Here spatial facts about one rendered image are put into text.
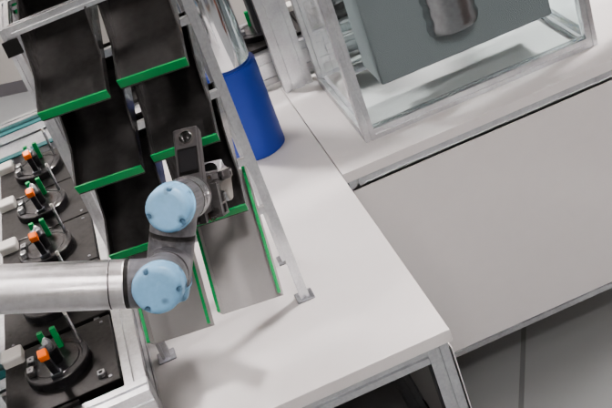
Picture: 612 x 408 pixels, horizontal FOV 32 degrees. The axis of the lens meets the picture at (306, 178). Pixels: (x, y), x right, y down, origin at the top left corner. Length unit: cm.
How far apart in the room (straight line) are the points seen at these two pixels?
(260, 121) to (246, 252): 78
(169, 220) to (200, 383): 63
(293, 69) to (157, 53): 131
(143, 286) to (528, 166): 157
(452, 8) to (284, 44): 64
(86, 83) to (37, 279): 48
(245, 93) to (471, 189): 66
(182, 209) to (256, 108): 123
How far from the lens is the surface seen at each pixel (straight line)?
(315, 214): 260
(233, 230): 219
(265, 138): 291
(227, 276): 217
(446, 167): 283
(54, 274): 162
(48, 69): 203
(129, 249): 206
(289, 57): 322
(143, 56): 197
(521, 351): 335
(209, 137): 197
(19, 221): 293
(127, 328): 231
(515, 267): 307
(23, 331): 246
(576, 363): 327
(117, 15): 207
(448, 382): 223
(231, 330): 234
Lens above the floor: 220
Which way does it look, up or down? 29 degrees down
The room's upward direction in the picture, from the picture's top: 20 degrees counter-clockwise
